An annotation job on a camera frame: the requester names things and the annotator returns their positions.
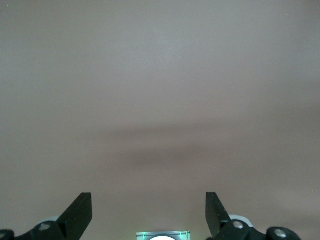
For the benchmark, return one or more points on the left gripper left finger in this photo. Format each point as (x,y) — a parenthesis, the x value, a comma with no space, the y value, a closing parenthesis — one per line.
(75,220)

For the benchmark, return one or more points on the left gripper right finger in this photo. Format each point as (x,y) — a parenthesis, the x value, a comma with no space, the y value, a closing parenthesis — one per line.
(217,220)

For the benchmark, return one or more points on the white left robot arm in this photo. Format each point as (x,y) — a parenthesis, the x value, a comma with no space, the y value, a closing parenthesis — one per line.
(162,238)

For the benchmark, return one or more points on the brown table cover sheet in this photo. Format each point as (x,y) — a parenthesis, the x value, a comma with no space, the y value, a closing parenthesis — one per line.
(160,100)

